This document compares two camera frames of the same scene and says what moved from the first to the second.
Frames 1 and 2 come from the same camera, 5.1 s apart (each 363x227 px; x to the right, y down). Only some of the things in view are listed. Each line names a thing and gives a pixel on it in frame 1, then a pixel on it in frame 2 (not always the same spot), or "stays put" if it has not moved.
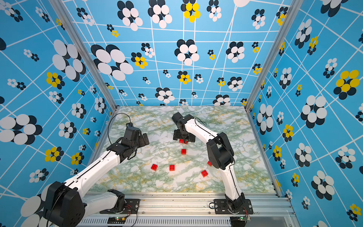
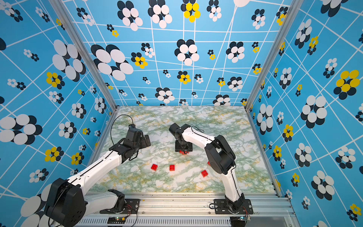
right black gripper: [176, 135] to [177, 148]
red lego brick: [204, 173] stays put
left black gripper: [143, 142] stays put
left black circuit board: [116, 220] stays put
